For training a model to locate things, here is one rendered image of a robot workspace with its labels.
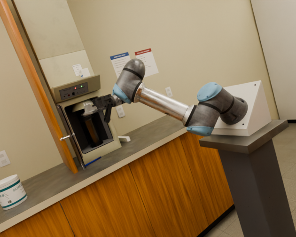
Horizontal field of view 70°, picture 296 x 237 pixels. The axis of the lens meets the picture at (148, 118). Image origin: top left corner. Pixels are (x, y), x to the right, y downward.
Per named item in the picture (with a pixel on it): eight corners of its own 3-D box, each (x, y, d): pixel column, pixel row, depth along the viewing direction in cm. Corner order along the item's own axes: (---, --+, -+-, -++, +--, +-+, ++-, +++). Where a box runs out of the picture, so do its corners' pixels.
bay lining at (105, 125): (75, 150, 173) (58, 109, 167) (105, 137, 185) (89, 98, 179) (82, 154, 151) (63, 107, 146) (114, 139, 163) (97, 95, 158)
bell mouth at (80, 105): (70, 113, 166) (67, 106, 165) (91, 105, 174) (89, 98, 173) (74, 111, 150) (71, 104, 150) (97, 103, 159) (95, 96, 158)
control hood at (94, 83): (56, 103, 144) (50, 89, 142) (100, 89, 159) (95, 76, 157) (58, 101, 134) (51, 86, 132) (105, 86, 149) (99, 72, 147)
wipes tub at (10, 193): (4, 205, 126) (-7, 183, 124) (27, 193, 132) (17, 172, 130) (2, 213, 115) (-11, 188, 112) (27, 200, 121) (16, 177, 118)
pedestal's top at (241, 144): (289, 126, 107) (287, 119, 107) (249, 154, 94) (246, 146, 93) (236, 125, 136) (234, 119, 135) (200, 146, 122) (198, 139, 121)
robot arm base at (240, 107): (252, 98, 107) (240, 89, 103) (241, 125, 105) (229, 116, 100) (228, 99, 120) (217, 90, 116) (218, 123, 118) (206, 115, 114)
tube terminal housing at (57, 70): (75, 161, 173) (36, 68, 161) (111, 144, 188) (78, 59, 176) (82, 166, 151) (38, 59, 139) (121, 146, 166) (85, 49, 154)
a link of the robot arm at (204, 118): (224, 109, 98) (120, 64, 106) (211, 139, 96) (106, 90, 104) (218, 114, 110) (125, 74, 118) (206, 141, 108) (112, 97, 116)
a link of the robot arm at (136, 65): (134, 46, 106) (123, 70, 153) (124, 65, 104) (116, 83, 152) (154, 58, 108) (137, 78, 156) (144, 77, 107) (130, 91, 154)
